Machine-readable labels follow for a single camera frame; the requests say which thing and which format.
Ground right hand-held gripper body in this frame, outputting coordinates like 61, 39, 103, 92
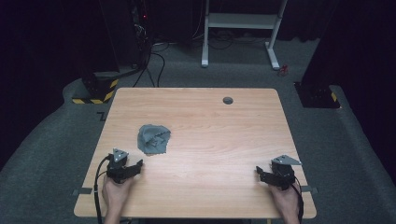
269, 154, 303, 190

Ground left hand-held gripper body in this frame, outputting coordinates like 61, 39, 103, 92
106, 147, 134, 185

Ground grey cloth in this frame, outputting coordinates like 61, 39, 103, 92
136, 123, 172, 156

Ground person's left hand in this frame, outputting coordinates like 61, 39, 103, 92
102, 175, 138, 217

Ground person's right hand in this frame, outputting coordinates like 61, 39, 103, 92
269, 182, 302, 218

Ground black yellow striped base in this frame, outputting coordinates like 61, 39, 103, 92
72, 72, 120, 105

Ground black stand base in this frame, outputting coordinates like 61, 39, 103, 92
293, 81, 341, 109

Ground dark equipment rack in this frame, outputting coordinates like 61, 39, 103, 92
130, 0, 154, 68

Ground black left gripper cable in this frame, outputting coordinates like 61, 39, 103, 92
93, 155, 112, 224

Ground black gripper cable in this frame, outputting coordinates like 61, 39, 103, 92
290, 175, 305, 224
93, 155, 112, 224

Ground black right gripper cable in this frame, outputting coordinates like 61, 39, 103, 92
290, 175, 305, 224

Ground black floor cables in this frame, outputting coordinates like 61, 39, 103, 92
133, 43, 171, 88

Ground white metal stand frame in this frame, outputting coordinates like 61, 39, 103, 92
201, 0, 289, 71

